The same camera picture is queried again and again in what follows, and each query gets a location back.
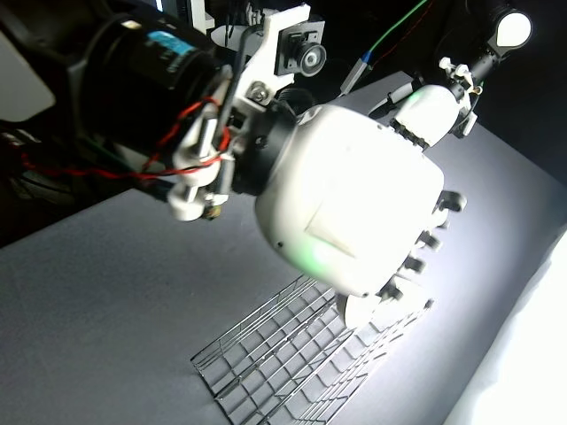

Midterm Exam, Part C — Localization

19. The silver wire dish rack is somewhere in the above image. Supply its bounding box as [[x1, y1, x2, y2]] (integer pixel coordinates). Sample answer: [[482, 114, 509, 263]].
[[190, 274, 435, 425]]

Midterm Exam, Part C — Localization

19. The grey cable adapter box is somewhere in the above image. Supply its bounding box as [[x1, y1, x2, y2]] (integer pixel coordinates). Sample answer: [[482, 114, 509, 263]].
[[338, 52, 372, 97]]

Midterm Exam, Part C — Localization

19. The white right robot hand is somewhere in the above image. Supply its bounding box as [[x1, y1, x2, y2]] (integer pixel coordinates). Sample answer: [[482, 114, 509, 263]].
[[254, 104, 470, 300]]

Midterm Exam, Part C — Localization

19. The green cable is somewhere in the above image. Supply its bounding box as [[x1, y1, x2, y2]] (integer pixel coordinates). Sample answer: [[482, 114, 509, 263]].
[[367, 0, 435, 55]]

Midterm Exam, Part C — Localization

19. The white paper sheet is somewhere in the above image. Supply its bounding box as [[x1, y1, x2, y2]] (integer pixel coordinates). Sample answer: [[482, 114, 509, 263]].
[[210, 25, 243, 46]]

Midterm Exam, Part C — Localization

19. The white robot lift column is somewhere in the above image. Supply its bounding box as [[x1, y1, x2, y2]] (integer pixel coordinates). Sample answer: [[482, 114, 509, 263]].
[[154, 0, 216, 35]]

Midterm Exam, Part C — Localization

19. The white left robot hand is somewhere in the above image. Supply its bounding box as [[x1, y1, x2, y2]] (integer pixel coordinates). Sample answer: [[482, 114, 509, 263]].
[[369, 78, 461, 151]]

